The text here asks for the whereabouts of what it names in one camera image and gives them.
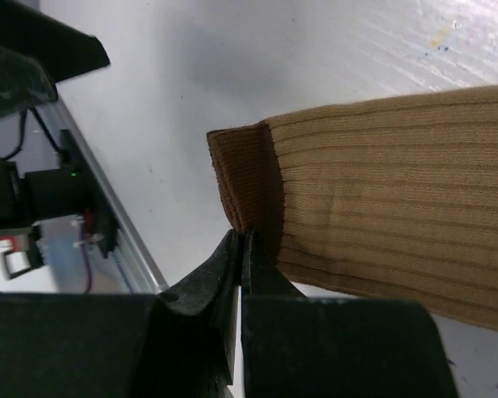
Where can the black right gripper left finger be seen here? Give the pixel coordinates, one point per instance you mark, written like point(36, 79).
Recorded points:
point(199, 320)

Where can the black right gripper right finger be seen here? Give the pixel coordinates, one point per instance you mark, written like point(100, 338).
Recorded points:
point(268, 341)

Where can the tan brown long sock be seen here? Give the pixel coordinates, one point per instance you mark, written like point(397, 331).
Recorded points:
point(392, 198)

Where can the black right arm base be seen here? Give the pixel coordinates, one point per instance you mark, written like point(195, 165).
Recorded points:
point(40, 196)

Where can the aluminium frame rail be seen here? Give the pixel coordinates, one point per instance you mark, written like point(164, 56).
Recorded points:
point(117, 250)

